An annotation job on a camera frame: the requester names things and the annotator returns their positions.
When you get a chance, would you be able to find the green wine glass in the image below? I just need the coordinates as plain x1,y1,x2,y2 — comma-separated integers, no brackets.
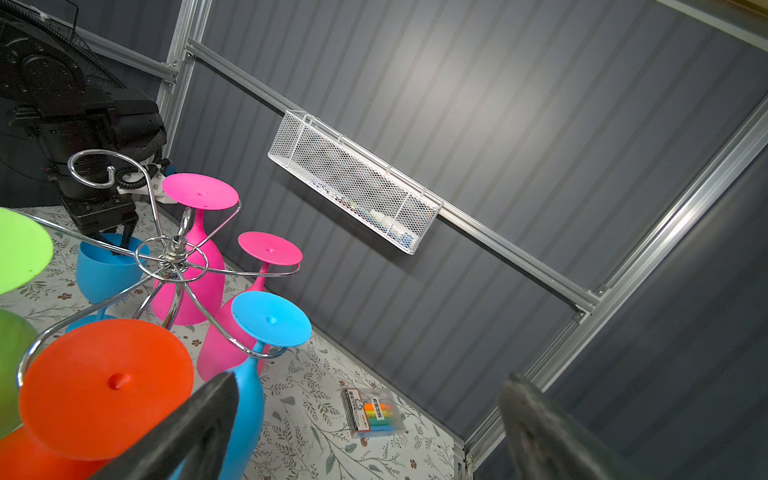
0,207,55,440

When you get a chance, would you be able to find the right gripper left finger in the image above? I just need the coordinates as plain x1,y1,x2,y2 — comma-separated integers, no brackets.
92,372,239,479

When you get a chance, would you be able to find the pack of coloured markers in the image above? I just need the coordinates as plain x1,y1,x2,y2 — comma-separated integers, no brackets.
341,388,406,438

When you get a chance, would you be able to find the chrome wine glass rack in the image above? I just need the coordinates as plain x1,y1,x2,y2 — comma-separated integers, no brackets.
16,149,301,391

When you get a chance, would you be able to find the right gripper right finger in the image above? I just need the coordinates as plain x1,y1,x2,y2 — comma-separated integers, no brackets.
498,373,646,479

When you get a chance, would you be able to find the blue wine glass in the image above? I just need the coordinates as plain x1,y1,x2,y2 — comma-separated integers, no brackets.
65,233,143,333
167,290,313,480

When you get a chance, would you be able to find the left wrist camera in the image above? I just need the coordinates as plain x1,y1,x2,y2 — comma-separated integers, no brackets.
115,158,176,204

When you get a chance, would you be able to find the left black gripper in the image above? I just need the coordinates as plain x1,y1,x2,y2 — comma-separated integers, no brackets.
60,194,139,236

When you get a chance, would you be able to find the pink wine glass right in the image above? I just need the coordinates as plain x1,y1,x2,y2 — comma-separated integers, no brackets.
196,231,304,383

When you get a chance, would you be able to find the floral table mat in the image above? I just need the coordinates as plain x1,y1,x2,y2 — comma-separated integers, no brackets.
1,229,463,479

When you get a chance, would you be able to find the black wire wall basket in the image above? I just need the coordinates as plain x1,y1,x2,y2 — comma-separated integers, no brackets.
1,1,126,88

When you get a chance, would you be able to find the white mesh wall basket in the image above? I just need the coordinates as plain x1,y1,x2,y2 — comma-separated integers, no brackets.
268,110,443,255

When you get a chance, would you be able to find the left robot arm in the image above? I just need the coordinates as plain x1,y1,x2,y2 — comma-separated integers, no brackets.
1,1,167,244

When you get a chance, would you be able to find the red wine glass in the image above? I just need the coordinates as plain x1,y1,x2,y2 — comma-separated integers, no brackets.
1,319,194,479

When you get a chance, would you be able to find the pink wine glass left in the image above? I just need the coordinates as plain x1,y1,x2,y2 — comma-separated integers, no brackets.
152,173,239,326

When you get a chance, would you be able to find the pink wine glass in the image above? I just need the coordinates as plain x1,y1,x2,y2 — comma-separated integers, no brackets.
152,173,239,326
196,231,304,383

